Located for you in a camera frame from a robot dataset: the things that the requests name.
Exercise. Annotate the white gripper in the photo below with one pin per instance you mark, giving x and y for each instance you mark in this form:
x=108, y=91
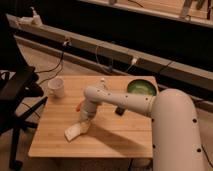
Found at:
x=85, y=124

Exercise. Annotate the white sponge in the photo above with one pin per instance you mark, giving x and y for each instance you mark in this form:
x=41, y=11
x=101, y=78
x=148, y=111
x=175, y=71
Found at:
x=73, y=132

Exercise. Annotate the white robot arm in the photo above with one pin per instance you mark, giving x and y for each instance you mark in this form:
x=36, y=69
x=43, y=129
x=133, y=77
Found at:
x=175, y=130

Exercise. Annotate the green ceramic bowl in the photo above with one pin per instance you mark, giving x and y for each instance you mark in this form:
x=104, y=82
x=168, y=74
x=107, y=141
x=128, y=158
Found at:
x=141, y=86

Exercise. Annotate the orange toy carrot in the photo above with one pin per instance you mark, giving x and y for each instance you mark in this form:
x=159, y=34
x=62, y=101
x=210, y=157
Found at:
x=78, y=107

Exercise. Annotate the black remote control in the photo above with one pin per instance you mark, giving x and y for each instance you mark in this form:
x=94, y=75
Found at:
x=119, y=111

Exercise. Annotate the wooden table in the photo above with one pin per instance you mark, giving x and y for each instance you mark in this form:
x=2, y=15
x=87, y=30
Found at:
x=110, y=135

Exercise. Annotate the white tube bottle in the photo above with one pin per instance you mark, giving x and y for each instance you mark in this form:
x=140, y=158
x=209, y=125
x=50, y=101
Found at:
x=103, y=83

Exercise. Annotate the black office chair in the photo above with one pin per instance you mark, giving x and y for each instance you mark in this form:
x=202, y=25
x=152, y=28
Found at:
x=17, y=81

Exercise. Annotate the white spray bottle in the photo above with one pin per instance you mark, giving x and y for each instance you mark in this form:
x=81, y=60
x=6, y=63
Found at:
x=35, y=19

